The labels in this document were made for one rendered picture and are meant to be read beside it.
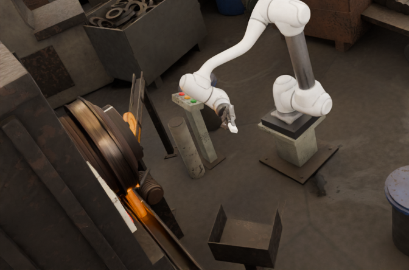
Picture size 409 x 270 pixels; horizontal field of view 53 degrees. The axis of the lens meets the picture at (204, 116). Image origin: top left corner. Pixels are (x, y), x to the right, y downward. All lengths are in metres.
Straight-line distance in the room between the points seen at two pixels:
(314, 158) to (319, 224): 0.53
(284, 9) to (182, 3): 2.33
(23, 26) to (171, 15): 1.42
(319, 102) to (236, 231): 0.94
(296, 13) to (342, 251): 1.33
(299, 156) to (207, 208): 0.72
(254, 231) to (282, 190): 0.95
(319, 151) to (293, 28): 1.13
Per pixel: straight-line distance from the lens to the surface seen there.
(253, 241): 1.90
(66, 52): 4.46
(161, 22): 4.16
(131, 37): 3.93
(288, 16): 2.14
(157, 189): 2.41
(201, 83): 2.11
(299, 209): 2.72
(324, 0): 3.85
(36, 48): 4.44
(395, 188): 2.24
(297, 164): 2.91
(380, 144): 3.06
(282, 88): 2.57
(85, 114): 1.67
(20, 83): 1.08
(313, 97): 2.44
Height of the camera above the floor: 2.14
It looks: 36 degrees down
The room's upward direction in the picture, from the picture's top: 20 degrees counter-clockwise
